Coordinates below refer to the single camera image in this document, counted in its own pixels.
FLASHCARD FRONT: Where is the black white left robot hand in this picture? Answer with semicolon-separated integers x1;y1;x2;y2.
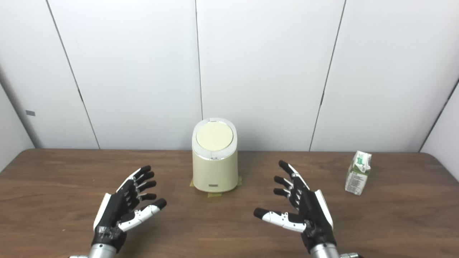
91;166;167;253

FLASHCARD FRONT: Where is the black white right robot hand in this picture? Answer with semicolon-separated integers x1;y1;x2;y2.
254;160;337;253

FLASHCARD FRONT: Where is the white green milk carton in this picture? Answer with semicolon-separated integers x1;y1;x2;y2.
345;150;373;196

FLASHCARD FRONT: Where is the cream round bin lid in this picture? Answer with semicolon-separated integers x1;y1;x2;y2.
196;121;234;151

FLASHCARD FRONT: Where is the cream-colored bin body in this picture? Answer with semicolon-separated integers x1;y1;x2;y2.
192;118;239;192

